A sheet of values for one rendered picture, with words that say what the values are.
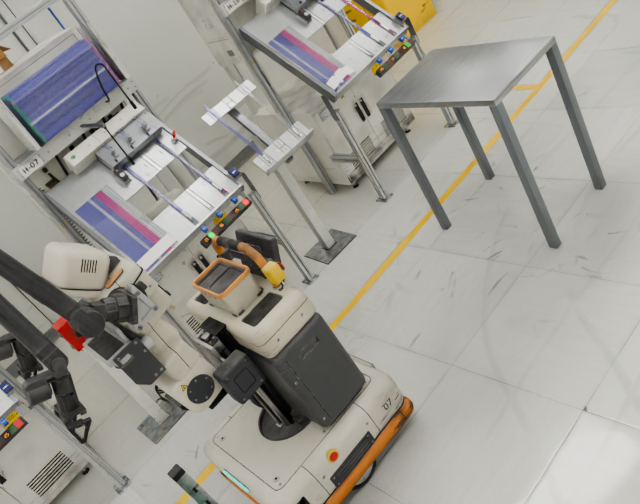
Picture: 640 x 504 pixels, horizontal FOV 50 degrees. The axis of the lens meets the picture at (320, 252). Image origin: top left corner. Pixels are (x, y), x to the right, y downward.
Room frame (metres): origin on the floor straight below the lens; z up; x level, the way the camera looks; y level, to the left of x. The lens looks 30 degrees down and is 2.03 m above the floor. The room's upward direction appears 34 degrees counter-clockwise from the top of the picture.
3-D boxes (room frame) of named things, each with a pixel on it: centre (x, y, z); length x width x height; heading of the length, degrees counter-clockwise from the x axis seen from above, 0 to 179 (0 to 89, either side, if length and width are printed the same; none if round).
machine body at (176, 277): (3.70, 0.73, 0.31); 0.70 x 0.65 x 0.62; 116
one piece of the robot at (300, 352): (2.16, 0.37, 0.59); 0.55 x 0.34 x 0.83; 24
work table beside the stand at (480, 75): (2.78, -0.95, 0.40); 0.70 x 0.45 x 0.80; 24
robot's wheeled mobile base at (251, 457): (2.12, 0.45, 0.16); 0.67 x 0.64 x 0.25; 114
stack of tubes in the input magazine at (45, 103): (3.62, 0.62, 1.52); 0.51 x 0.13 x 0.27; 116
